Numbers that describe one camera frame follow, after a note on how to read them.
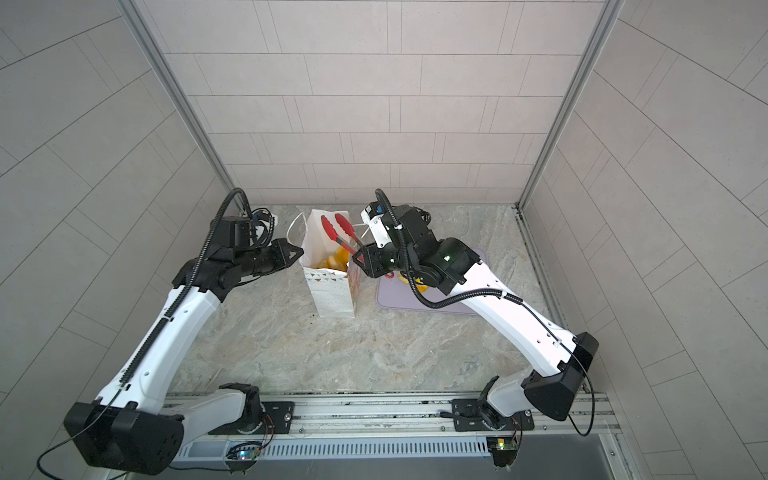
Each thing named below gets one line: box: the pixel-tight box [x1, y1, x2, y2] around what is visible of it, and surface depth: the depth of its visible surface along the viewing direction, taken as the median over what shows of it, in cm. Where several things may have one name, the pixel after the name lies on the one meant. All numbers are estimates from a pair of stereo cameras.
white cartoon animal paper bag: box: [300, 210, 358, 318], surface depth 79 cm
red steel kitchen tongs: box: [321, 213, 364, 263], surface depth 68 cm
